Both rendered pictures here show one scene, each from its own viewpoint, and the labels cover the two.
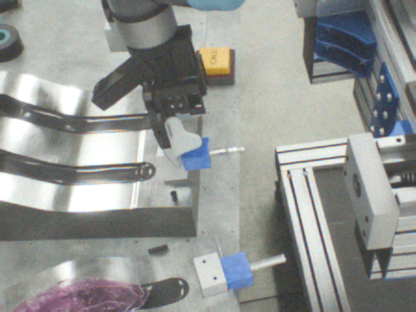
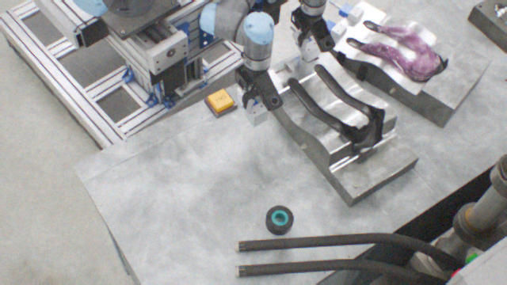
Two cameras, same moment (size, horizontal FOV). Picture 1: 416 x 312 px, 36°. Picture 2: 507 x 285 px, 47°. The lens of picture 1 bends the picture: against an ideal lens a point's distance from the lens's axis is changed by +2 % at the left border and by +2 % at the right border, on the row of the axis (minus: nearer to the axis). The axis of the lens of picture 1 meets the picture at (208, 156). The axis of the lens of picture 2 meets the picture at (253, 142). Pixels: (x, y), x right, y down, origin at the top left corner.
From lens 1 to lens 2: 1.96 m
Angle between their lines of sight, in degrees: 65
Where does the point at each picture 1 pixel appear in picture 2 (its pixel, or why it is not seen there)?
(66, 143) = (329, 106)
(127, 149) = (313, 81)
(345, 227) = not seen: hidden behind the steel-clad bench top
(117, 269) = (362, 56)
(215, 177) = not seen: hidden behind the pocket
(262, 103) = (75, 271)
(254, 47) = not seen: outside the picture
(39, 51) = (266, 202)
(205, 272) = (341, 28)
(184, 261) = (338, 44)
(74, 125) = (317, 112)
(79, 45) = (246, 184)
